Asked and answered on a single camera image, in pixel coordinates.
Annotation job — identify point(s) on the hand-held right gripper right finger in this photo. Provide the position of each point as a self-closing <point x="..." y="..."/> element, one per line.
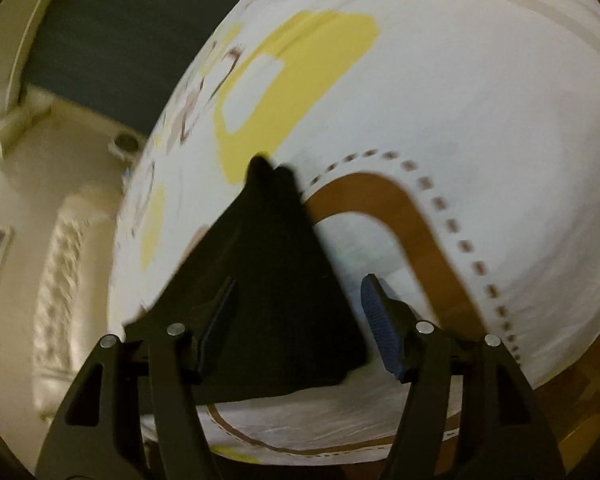
<point x="380" y="325"/>

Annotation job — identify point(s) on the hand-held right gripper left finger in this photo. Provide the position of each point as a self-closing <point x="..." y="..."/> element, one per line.
<point x="219" y="321"/>

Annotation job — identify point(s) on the black pants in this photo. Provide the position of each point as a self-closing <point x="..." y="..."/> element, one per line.
<point x="280" y="285"/>

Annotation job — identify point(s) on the cream tufted headboard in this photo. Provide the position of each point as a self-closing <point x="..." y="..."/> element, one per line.
<point x="80" y="310"/>

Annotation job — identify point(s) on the small round fan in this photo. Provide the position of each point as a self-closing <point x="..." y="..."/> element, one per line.
<point x="126" y="143"/>

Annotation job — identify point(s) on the white printed bed sheet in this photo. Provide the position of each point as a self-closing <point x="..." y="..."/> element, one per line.
<point x="455" y="110"/>

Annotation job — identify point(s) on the dark blue curtain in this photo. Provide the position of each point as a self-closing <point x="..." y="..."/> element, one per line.
<point x="130" y="35"/>

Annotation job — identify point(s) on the white wall air conditioner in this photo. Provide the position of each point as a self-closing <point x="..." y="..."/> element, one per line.
<point x="20" y="125"/>

